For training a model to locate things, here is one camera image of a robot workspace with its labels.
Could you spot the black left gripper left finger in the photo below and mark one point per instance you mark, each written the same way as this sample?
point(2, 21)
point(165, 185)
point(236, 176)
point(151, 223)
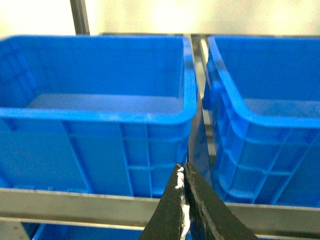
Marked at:
point(171, 219)

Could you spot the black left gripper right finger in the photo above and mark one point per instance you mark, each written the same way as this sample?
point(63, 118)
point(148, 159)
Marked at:
point(212, 212)

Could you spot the blue crate upper left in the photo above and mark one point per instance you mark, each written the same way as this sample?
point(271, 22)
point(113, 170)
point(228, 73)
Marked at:
point(95, 114)

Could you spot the blue crate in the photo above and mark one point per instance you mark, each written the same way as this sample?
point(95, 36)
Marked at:
point(95, 114)
point(263, 99)
point(37, 231)

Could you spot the blue crate lower left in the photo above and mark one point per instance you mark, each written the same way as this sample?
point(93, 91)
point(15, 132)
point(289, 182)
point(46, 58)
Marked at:
point(37, 231)

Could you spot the blue crate upper right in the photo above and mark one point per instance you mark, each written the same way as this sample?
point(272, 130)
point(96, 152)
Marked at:
point(263, 99)

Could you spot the steel shelf rack frame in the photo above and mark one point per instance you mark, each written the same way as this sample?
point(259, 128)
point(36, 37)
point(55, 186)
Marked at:
point(119, 212)

